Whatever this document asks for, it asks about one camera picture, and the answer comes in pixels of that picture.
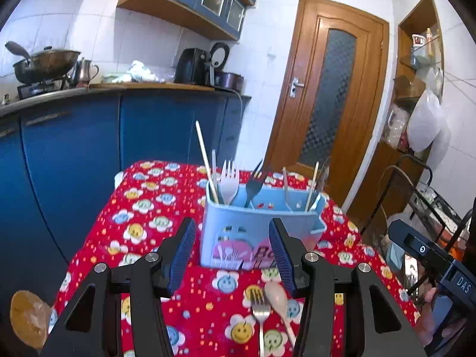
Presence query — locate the metal pitcher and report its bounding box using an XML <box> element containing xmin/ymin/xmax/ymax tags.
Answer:
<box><xmin>70</xmin><ymin>57</ymin><xmax>100</xmax><ymax>86</ymax></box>

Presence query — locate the beige plastic spoon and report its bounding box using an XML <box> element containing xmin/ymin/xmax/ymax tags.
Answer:
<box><xmin>264</xmin><ymin>280</ymin><xmax>298</xmax><ymax>347</ymax></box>

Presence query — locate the black air fryer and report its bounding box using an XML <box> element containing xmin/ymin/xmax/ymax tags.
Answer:
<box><xmin>173</xmin><ymin>48</ymin><xmax>212</xmax><ymax>84</ymax></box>

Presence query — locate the person's right hand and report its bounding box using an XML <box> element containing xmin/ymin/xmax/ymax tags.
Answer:
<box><xmin>414</xmin><ymin>288</ymin><xmax>460</xmax><ymax>347</ymax></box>

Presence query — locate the long wooden chopstick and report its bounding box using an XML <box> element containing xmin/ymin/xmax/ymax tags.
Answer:
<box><xmin>195</xmin><ymin>120</ymin><xmax>221</xmax><ymax>204</ymax></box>

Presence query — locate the round wooden stool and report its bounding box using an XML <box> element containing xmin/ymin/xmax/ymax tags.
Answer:
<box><xmin>9</xmin><ymin>290</ymin><xmax>53</xmax><ymax>349</ymax></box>

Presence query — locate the red floral tablecloth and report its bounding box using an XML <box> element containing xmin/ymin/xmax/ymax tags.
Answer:
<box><xmin>48</xmin><ymin>160</ymin><xmax>423</xmax><ymax>357</ymax></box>

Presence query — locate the light blue utensil box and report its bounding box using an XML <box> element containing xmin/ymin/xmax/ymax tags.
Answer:
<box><xmin>200</xmin><ymin>184</ymin><xmax>328</xmax><ymax>270</ymax></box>

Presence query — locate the black plastic fork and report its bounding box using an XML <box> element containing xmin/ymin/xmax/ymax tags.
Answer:
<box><xmin>243</xmin><ymin>159</ymin><xmax>275</xmax><ymax>209</ymax></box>

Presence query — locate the dark slim utensil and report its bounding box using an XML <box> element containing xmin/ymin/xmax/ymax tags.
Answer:
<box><xmin>319</xmin><ymin>156</ymin><xmax>331</xmax><ymax>195</ymax></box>

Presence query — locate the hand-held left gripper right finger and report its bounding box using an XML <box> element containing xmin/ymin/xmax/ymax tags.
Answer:
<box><xmin>268</xmin><ymin>218</ymin><xmax>427</xmax><ymax>357</ymax></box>

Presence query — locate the dark cooking pot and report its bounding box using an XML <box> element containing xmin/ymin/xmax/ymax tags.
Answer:
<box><xmin>216</xmin><ymin>71</ymin><xmax>245</xmax><ymax>91</ymax></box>

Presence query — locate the wooden door with glass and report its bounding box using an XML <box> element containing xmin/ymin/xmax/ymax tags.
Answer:
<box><xmin>265</xmin><ymin>0</ymin><xmax>391</xmax><ymax>209</ymax></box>

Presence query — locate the wooden wall shelf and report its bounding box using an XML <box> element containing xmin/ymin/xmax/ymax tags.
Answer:
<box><xmin>378</xmin><ymin>0</ymin><xmax>447</xmax><ymax>217</ymax></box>

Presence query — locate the metal wok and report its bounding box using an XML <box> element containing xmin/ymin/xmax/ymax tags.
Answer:
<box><xmin>5</xmin><ymin>41</ymin><xmax>82</xmax><ymax>84</ymax></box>

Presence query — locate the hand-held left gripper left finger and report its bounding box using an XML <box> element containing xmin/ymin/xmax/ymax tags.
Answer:
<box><xmin>39</xmin><ymin>217</ymin><xmax>197</xmax><ymax>357</ymax></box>

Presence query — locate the gas stove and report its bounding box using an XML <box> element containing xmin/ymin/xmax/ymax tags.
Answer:
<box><xmin>16</xmin><ymin>77</ymin><xmax>70</xmax><ymax>100</ymax></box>

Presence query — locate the metal door handle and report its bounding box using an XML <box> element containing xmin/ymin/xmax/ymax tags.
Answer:
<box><xmin>289</xmin><ymin>77</ymin><xmax>306</xmax><ymax>99</ymax></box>

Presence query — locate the white plastic bag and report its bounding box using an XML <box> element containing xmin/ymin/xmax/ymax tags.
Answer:
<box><xmin>407</xmin><ymin>88</ymin><xmax>447</xmax><ymax>153</ymax></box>

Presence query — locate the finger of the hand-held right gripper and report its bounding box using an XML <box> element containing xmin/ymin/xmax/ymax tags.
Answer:
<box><xmin>387</xmin><ymin>219</ymin><xmax>456</xmax><ymax>285</ymax></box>

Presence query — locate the blue kitchen cabinet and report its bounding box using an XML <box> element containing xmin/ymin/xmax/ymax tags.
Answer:
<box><xmin>0</xmin><ymin>83</ymin><xmax>252</xmax><ymax>343</ymax></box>

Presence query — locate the white crumpled cloth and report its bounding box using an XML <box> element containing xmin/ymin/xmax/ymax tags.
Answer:
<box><xmin>126</xmin><ymin>60</ymin><xmax>165</xmax><ymax>83</ymax></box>

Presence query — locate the metal fork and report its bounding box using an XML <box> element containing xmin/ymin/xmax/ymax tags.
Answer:
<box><xmin>250</xmin><ymin>289</ymin><xmax>272</xmax><ymax>357</ymax></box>

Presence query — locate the beige plastic fork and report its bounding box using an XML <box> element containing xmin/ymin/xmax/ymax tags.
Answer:
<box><xmin>221</xmin><ymin>160</ymin><xmax>239</xmax><ymax>206</ymax></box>

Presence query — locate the black metal chair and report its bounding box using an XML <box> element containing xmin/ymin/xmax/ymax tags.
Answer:
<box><xmin>362</xmin><ymin>154</ymin><xmax>476</xmax><ymax>295</ymax></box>

